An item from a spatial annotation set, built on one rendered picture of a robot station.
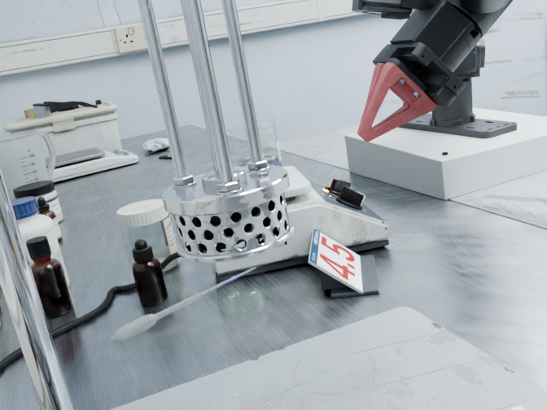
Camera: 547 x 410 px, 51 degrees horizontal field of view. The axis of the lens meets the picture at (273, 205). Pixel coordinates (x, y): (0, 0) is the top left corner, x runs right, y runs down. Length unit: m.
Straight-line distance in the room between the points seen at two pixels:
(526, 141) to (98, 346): 0.62
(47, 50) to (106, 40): 0.19
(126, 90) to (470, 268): 1.70
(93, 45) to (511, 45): 1.81
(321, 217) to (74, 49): 1.56
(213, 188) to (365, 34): 2.18
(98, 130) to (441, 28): 1.26
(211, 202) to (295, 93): 2.04
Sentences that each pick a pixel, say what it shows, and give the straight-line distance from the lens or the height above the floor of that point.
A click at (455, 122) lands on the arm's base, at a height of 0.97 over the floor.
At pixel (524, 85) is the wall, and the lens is 2.96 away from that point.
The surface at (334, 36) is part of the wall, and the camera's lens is 2.38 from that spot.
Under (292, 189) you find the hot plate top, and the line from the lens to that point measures 0.61.
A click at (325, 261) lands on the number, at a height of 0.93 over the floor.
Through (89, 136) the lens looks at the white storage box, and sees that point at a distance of 1.73.
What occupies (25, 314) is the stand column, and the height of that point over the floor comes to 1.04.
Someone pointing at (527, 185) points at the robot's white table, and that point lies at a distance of 0.84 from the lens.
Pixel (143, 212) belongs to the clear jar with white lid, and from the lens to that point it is 0.67.
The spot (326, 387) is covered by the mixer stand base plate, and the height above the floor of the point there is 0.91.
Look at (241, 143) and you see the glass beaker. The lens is 0.63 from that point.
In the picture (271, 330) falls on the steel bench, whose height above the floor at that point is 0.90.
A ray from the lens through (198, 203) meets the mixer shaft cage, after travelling 0.28.
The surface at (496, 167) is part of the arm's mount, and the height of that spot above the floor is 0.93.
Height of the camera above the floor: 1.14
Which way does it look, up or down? 16 degrees down
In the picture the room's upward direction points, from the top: 10 degrees counter-clockwise
